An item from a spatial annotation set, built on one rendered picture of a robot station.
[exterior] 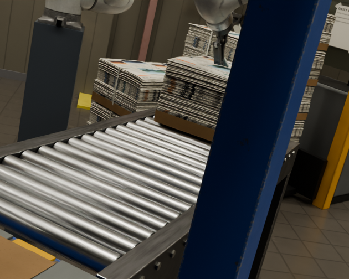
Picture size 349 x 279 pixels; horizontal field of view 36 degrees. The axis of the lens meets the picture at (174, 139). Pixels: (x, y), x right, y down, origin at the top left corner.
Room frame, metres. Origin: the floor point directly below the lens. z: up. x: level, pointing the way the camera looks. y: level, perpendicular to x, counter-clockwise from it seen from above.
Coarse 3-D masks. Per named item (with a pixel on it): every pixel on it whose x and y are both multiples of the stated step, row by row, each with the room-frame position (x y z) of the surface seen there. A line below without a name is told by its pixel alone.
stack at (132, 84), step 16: (112, 64) 2.60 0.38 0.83; (128, 64) 2.68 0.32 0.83; (144, 64) 2.79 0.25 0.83; (160, 64) 2.92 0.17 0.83; (96, 80) 2.67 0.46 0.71; (112, 80) 2.59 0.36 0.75; (128, 80) 2.50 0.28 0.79; (144, 80) 2.43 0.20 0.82; (160, 80) 2.50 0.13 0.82; (112, 96) 2.56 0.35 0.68; (128, 96) 2.48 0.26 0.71; (144, 96) 2.44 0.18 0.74; (96, 112) 2.64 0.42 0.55; (112, 112) 2.57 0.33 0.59
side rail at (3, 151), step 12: (156, 108) 2.02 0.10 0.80; (108, 120) 1.71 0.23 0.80; (120, 120) 1.74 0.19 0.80; (132, 120) 1.78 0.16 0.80; (60, 132) 1.47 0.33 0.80; (72, 132) 1.50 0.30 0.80; (84, 132) 1.52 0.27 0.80; (12, 144) 1.29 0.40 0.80; (24, 144) 1.31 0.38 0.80; (36, 144) 1.33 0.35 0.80; (48, 144) 1.36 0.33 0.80; (0, 156) 1.19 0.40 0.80
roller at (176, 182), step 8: (72, 144) 1.43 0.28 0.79; (80, 144) 1.42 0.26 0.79; (88, 144) 1.43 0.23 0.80; (96, 152) 1.40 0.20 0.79; (104, 152) 1.40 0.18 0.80; (112, 152) 1.41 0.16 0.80; (112, 160) 1.38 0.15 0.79; (120, 160) 1.37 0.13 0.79; (128, 160) 1.37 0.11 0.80; (136, 168) 1.35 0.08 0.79; (144, 168) 1.35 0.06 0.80; (152, 168) 1.35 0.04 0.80; (152, 176) 1.33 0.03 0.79; (160, 176) 1.32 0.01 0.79; (168, 176) 1.33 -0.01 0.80; (176, 184) 1.30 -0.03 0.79; (184, 184) 1.30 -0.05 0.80; (192, 184) 1.30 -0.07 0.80; (192, 192) 1.28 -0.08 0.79
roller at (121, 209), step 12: (12, 156) 1.21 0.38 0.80; (12, 168) 1.18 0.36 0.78; (24, 168) 1.17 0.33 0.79; (36, 168) 1.17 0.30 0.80; (48, 180) 1.14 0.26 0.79; (60, 180) 1.14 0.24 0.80; (72, 192) 1.11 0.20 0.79; (84, 192) 1.11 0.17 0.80; (96, 192) 1.12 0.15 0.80; (96, 204) 1.09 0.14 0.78; (108, 204) 1.08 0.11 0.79; (120, 204) 1.08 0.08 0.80; (120, 216) 1.06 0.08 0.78; (132, 216) 1.05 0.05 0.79; (144, 216) 1.05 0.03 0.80; (156, 228) 1.03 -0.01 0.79
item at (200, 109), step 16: (176, 64) 1.79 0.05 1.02; (192, 64) 1.80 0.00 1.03; (208, 64) 1.89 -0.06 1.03; (176, 80) 1.79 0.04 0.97; (192, 80) 1.76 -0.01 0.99; (208, 80) 1.74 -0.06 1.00; (224, 80) 1.72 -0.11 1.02; (160, 96) 1.81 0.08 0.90; (176, 96) 1.79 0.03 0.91; (192, 96) 1.77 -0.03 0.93; (208, 96) 1.75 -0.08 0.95; (176, 112) 1.79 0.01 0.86; (192, 112) 1.76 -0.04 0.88; (208, 112) 1.74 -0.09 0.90
